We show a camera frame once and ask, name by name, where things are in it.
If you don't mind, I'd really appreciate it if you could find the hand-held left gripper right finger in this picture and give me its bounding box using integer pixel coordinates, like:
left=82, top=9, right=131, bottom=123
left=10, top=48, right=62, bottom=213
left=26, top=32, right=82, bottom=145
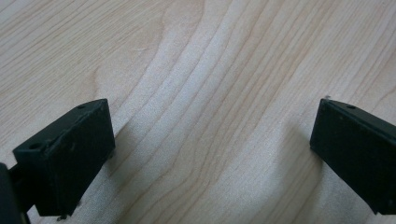
left=309, top=98, right=396, bottom=216

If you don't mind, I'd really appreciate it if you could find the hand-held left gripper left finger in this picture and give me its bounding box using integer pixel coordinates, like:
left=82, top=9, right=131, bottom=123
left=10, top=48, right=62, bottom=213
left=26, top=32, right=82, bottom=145
left=12, top=98, right=117, bottom=218

